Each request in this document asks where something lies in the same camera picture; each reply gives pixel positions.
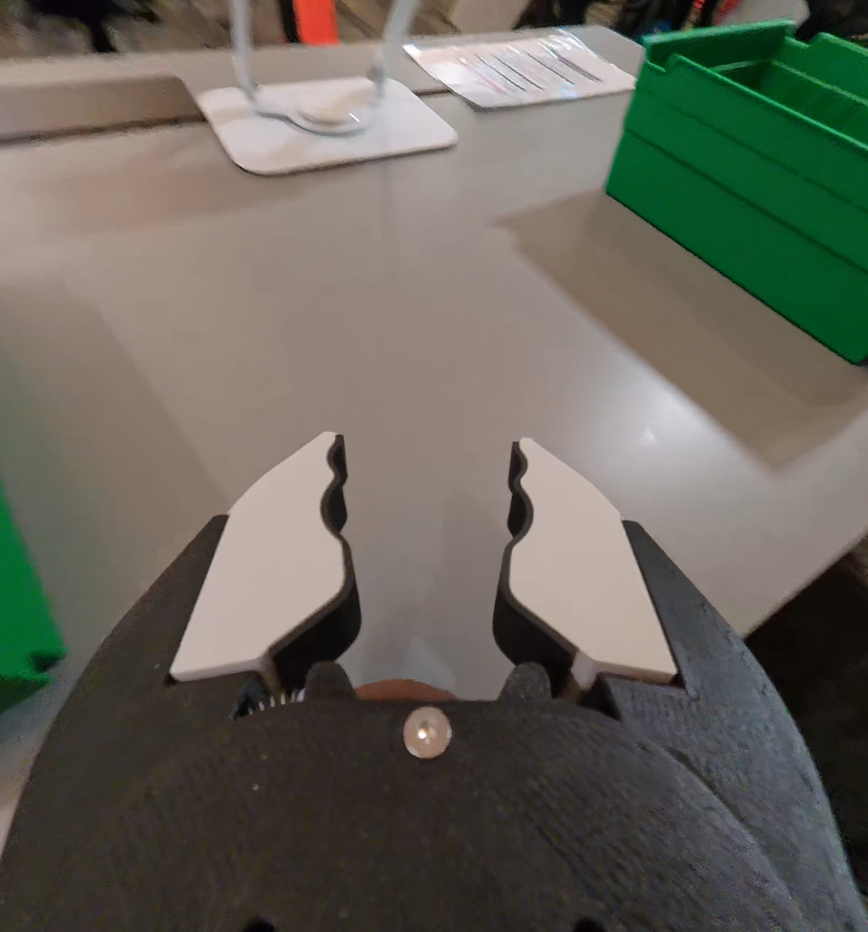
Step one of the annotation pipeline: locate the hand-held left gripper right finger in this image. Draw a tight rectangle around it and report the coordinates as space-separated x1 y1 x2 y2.
492 435 680 696

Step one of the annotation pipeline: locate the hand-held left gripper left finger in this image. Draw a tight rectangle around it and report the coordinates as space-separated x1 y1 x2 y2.
168 433 364 693

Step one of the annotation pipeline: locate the green plastic bin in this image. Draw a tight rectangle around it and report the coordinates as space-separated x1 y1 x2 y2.
605 20 868 365
0 408 67 736

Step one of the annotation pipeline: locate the grey desk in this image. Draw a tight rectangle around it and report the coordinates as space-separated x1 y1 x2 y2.
0 25 868 802

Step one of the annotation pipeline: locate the laminated paper sheet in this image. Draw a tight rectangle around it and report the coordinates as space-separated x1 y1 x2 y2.
403 29 637 110

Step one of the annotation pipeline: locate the orange cone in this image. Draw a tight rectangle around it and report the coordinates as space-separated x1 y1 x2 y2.
288 0 339 46

